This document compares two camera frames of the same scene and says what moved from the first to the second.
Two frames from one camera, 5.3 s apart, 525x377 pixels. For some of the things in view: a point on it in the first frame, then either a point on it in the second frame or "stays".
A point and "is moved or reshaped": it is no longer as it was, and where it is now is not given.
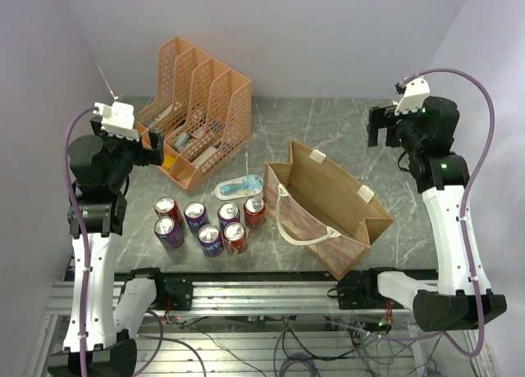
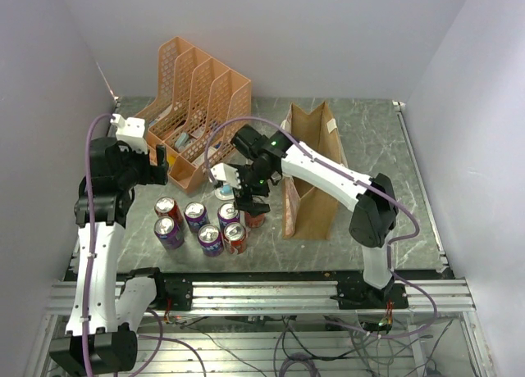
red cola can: x=235 y=238 stays
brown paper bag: x=330 y=215 is moved or reshaped
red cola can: x=167 y=206 stays
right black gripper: x=381 y=117 -> x=243 y=197
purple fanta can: x=228 y=212 stays
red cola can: x=254 y=212 stays
